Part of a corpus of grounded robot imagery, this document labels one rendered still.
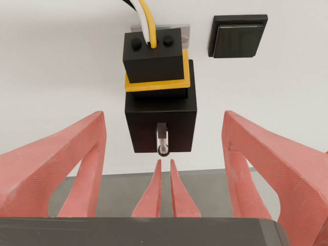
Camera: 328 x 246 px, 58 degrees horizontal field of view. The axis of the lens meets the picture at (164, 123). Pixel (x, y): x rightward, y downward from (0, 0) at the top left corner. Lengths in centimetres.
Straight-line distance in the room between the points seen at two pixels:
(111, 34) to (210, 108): 14
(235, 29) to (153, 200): 15
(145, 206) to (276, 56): 17
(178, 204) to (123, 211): 129
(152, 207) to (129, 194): 124
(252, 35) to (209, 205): 129
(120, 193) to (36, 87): 121
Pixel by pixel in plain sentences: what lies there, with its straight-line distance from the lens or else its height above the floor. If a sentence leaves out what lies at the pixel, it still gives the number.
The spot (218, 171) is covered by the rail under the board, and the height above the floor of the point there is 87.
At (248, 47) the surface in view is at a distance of 25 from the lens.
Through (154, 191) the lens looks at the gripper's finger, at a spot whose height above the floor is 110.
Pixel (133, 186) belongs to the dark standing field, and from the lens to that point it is 147.
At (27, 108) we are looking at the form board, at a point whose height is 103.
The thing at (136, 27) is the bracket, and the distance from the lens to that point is 24.
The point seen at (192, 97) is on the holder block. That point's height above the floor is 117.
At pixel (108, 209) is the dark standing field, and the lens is 155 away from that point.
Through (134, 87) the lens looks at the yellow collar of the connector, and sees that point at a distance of 16.
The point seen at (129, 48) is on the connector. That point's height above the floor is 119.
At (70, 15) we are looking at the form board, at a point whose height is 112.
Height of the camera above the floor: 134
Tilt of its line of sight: 79 degrees down
